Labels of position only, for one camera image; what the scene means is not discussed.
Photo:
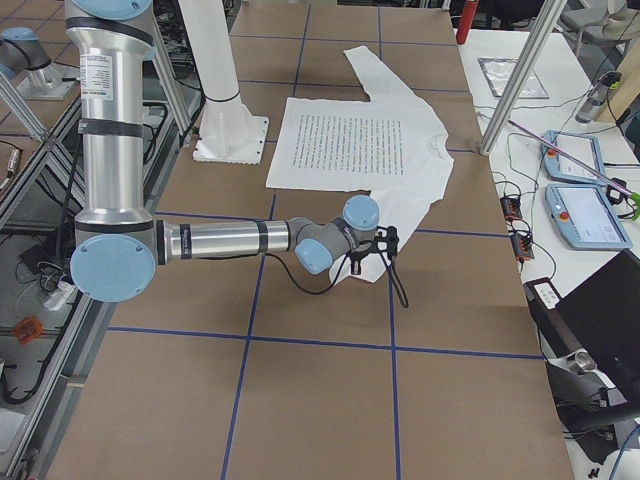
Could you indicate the upper black orange adapter box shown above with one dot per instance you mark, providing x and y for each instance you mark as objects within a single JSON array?
[{"x": 511, "y": 208}]

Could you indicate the blue teach pendant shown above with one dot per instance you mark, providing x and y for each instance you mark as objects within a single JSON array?
[
  {"x": 585, "y": 218},
  {"x": 585, "y": 148}
]

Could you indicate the lower black orange adapter box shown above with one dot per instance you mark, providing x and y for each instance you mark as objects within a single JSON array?
[{"x": 522, "y": 247}]

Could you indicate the orange plastic part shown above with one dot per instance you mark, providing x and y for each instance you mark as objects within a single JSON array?
[{"x": 27, "y": 330}]

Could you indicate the upper blue teach pendant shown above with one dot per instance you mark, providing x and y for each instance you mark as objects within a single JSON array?
[{"x": 585, "y": 148}]

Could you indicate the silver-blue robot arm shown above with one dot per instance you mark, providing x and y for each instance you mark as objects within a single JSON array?
[{"x": 119, "y": 244}]

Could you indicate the black orange adapter box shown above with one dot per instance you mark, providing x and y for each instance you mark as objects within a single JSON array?
[
  {"x": 522, "y": 247},
  {"x": 511, "y": 208}
]

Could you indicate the long reach grabber stick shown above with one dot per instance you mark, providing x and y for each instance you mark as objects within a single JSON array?
[{"x": 632, "y": 196}]

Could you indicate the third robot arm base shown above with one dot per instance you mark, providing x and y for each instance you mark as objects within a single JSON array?
[{"x": 23, "y": 53}]

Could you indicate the aluminium frame post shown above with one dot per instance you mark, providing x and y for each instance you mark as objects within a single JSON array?
[{"x": 536, "y": 40}]

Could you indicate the red cylinder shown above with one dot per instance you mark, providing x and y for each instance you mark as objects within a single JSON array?
[{"x": 466, "y": 21}]

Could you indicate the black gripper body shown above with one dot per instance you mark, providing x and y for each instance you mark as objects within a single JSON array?
[{"x": 357, "y": 258}]

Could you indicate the lower blue teach pendant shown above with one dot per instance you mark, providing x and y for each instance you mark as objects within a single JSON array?
[{"x": 585, "y": 218}]

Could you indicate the white long-sleeve printed T-shirt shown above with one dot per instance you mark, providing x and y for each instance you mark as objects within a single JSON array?
[{"x": 392, "y": 146}]

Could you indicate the white power strip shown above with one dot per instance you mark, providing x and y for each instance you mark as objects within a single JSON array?
[{"x": 58, "y": 298}]

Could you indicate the black laptop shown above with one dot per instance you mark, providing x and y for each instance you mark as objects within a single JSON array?
[{"x": 601, "y": 316}]

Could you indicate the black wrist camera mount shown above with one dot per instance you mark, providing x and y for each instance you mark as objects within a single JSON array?
[{"x": 386, "y": 242}]

